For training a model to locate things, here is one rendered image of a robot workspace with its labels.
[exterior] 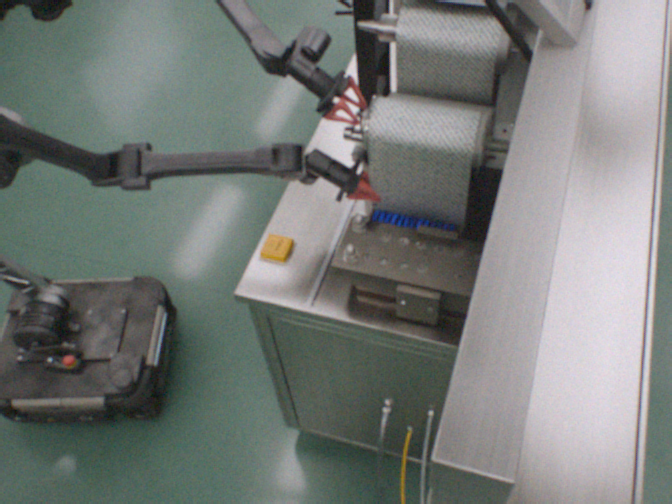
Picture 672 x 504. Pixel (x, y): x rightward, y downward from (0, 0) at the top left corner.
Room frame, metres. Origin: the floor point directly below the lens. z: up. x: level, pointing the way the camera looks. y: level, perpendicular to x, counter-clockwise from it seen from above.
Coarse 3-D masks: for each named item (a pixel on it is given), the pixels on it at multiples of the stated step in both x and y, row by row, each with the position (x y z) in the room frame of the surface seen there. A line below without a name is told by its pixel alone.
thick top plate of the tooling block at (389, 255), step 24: (360, 240) 1.03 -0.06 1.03; (384, 240) 1.03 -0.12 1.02; (408, 240) 1.01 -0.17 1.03; (432, 240) 1.00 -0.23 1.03; (336, 264) 0.97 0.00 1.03; (360, 264) 0.96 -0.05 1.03; (384, 264) 0.95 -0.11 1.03; (408, 264) 0.94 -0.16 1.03; (432, 264) 0.93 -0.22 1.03; (456, 264) 0.93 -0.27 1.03; (384, 288) 0.91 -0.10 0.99; (432, 288) 0.87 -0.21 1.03; (456, 288) 0.86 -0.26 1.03
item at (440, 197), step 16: (384, 176) 1.12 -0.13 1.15; (400, 176) 1.10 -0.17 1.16; (416, 176) 1.08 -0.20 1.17; (432, 176) 1.07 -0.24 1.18; (448, 176) 1.05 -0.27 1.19; (384, 192) 1.12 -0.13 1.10; (400, 192) 1.10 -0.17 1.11; (416, 192) 1.08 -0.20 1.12; (432, 192) 1.07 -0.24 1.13; (448, 192) 1.05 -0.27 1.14; (464, 192) 1.04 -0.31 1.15; (384, 208) 1.12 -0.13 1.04; (400, 208) 1.10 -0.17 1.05; (416, 208) 1.08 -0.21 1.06; (432, 208) 1.07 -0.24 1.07; (448, 208) 1.05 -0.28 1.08; (464, 208) 1.04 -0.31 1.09; (464, 224) 1.03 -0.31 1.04
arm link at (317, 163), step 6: (312, 150) 1.20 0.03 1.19; (318, 150) 1.19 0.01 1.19; (306, 156) 1.19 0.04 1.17; (312, 156) 1.17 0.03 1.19; (318, 156) 1.18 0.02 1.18; (324, 156) 1.18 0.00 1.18; (306, 162) 1.17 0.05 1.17; (312, 162) 1.17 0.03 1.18; (318, 162) 1.16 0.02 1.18; (324, 162) 1.16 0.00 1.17; (330, 162) 1.17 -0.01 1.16; (306, 168) 1.17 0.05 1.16; (312, 168) 1.16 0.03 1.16; (318, 168) 1.16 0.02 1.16; (324, 168) 1.16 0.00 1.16; (312, 174) 1.19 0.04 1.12; (318, 174) 1.15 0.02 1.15; (324, 174) 1.15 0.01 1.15
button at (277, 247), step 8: (272, 240) 1.15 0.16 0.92; (280, 240) 1.15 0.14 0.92; (288, 240) 1.15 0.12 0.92; (264, 248) 1.13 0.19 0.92; (272, 248) 1.13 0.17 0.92; (280, 248) 1.12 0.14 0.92; (288, 248) 1.12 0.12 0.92; (264, 256) 1.11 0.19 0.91; (272, 256) 1.10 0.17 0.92; (280, 256) 1.10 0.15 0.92
